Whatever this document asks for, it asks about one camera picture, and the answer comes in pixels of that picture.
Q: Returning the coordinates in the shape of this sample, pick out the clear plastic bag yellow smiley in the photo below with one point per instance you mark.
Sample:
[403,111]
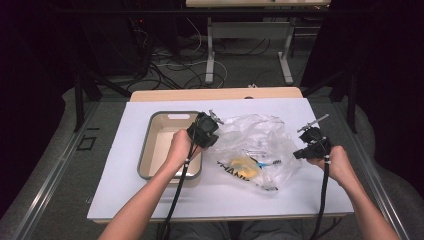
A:
[253,140]

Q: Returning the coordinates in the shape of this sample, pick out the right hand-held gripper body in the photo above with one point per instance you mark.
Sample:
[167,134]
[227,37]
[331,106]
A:
[316,143]

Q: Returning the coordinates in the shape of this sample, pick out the person's right hand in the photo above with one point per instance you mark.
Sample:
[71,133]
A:
[340,166]

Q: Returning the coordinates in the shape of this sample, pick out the white table mat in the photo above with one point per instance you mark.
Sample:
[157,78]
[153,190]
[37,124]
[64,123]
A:
[133,200]

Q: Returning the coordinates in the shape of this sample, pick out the blue toothbrush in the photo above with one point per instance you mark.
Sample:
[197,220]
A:
[266,163]

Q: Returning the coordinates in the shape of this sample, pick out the black metal stand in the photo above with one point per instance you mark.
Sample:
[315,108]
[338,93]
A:
[79,100]
[351,100]

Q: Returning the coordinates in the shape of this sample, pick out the white-framed desk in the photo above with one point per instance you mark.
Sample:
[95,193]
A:
[248,30]

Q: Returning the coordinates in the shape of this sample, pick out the person's grey trousers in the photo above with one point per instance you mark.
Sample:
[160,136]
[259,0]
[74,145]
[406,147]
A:
[206,231]

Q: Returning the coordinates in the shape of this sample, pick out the black curtain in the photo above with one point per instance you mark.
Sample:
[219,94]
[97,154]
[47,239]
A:
[26,100]
[393,83]

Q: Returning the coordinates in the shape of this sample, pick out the beige tray with grey rim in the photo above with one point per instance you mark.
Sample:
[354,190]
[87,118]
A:
[156,140]

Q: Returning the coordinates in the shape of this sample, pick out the grey floor rail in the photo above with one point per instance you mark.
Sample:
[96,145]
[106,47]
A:
[383,200]
[50,180]

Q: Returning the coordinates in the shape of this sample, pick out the dark computer tower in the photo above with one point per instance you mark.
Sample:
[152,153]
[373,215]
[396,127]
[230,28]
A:
[113,43]

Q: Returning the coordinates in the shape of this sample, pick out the person's left hand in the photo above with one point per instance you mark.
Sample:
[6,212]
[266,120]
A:
[180,150]

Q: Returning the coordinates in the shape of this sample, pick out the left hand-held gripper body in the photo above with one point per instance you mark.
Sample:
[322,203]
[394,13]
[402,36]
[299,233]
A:
[205,131]

